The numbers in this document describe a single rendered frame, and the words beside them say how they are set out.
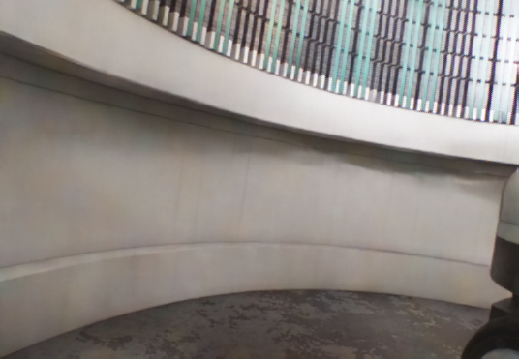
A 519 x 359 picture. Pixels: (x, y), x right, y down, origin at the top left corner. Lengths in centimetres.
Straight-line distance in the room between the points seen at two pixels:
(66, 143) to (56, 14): 22
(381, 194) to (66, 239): 81
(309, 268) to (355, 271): 14
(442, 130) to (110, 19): 84
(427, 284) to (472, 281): 12
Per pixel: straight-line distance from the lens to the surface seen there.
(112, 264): 72
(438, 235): 119
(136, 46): 61
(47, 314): 67
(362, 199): 109
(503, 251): 42
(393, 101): 102
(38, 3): 51
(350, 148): 106
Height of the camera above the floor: 31
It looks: level
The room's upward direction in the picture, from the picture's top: 8 degrees clockwise
